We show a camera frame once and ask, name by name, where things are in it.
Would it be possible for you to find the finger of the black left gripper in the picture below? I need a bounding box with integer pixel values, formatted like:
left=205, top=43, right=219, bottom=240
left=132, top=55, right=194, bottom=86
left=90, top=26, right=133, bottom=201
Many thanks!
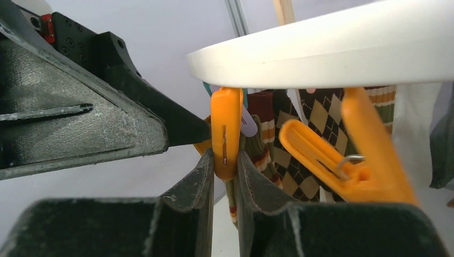
left=103, top=65, right=210, bottom=147

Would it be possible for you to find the brown striped hanging sock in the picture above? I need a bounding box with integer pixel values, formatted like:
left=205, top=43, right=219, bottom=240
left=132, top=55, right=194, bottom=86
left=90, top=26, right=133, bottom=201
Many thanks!
left=365, top=85, right=397, bottom=134

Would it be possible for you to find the wooden drying rack frame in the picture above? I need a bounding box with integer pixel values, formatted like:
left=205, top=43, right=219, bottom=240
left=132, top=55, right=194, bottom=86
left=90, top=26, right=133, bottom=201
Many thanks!
left=273, top=0, right=296, bottom=26

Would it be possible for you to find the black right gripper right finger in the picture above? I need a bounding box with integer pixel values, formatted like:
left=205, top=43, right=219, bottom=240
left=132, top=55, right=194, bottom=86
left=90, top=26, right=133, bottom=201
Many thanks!
left=235, top=150, right=299, bottom=256

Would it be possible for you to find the orange clothespin clip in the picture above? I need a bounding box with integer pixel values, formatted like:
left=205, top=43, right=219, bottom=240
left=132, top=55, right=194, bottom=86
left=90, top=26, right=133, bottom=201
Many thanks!
left=210, top=87, right=243, bottom=181
left=278, top=87, right=420, bottom=207

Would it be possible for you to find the white round clip hanger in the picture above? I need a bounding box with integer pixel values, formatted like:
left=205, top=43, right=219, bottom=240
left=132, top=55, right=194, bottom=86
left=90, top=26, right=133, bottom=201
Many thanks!
left=187, top=1, right=453, bottom=88

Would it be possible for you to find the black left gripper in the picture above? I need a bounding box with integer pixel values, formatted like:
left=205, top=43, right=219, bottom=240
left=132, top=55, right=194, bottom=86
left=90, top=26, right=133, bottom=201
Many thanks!
left=1, top=1, right=169, bottom=179

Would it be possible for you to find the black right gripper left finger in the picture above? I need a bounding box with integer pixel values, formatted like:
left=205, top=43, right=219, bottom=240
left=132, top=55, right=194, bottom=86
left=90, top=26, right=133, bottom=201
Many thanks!
left=156, top=149, right=214, bottom=256

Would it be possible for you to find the argyle brown hanging sock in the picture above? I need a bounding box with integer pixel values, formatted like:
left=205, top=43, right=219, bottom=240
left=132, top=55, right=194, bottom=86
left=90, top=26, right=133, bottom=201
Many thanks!
left=273, top=89, right=349, bottom=202

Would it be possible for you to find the grey hanging sock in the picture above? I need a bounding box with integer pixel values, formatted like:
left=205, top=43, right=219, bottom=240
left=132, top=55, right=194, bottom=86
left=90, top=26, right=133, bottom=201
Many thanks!
left=430, top=89, right=453, bottom=189

